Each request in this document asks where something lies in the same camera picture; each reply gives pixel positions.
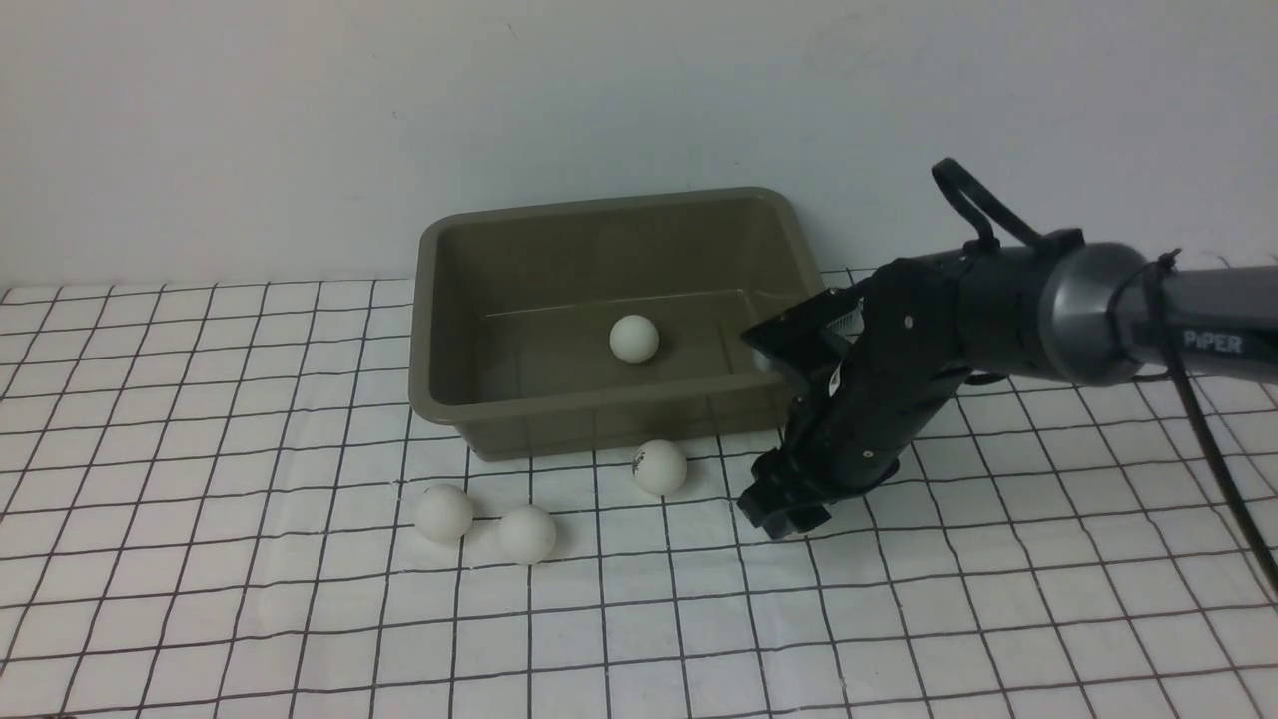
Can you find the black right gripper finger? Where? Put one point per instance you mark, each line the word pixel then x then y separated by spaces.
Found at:
pixel 773 520
pixel 804 519

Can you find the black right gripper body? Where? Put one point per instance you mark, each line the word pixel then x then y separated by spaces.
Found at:
pixel 845 436

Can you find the white ping-pong ball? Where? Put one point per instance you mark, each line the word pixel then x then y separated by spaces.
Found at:
pixel 443 514
pixel 660 467
pixel 634 339

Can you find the white ping-pong ball plain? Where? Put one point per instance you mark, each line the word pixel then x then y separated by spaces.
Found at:
pixel 527 535

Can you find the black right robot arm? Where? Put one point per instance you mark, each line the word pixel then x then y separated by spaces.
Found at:
pixel 1096 315

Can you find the olive plastic storage bin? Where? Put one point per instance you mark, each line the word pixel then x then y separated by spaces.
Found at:
pixel 513 310

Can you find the white black-grid tablecloth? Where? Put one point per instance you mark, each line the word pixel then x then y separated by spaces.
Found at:
pixel 207 513

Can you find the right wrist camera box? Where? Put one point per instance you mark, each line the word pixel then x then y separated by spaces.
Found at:
pixel 805 342

